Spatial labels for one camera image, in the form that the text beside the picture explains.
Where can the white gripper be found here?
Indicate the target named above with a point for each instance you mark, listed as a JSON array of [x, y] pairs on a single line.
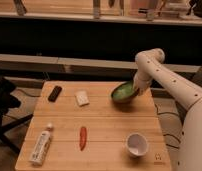
[[140, 85]]

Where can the green ceramic bowl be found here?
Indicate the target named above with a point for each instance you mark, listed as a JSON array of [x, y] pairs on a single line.
[[124, 93]]

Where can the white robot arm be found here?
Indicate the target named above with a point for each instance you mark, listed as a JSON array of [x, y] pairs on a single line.
[[188, 94]]

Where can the white cup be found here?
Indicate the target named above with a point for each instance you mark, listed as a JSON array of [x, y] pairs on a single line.
[[137, 145]]

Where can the white sponge block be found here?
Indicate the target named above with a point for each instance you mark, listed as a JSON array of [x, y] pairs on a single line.
[[82, 98]]

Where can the red chili pepper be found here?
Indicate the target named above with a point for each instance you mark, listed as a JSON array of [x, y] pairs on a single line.
[[83, 138]]

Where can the wooden table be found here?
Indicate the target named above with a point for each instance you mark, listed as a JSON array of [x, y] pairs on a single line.
[[108, 126]]

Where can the black remote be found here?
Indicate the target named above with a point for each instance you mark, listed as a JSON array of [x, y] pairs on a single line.
[[54, 94]]

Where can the white tube with cap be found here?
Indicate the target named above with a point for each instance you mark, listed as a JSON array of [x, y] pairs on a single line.
[[41, 146]]

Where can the black tripod stand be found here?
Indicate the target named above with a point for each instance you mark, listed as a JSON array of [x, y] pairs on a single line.
[[8, 101]]

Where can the wooden bench rail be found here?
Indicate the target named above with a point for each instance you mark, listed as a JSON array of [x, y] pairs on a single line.
[[67, 62]]

